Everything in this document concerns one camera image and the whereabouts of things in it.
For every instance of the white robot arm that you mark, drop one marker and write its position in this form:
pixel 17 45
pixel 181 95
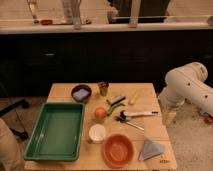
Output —
pixel 186 83

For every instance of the dark purple bowl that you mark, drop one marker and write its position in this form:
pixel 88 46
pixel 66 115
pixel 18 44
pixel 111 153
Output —
pixel 82 86

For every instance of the red bowl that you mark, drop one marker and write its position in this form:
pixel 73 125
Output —
pixel 117 151

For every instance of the metal cup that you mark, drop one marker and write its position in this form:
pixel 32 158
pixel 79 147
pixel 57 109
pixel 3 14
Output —
pixel 103 87

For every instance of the black and tan block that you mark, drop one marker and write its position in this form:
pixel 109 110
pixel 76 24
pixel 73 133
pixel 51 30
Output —
pixel 114 100

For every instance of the blue sponge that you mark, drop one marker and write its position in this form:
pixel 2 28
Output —
pixel 80 94

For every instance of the orange fruit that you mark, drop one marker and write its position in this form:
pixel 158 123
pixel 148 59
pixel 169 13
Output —
pixel 100 113

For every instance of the yellow banana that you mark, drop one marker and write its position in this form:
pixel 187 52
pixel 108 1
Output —
pixel 133 99

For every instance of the white cup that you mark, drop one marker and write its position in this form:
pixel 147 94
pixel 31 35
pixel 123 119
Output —
pixel 97 133

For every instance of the green plastic tray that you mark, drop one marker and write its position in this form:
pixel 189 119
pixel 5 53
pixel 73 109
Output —
pixel 56 135

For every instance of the grey folded cloth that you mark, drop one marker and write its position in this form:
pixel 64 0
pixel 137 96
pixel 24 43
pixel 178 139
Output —
pixel 150 149

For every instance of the small red dish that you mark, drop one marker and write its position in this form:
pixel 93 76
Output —
pixel 46 22

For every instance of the black office chair base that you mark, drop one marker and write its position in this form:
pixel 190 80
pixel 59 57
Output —
pixel 12 106

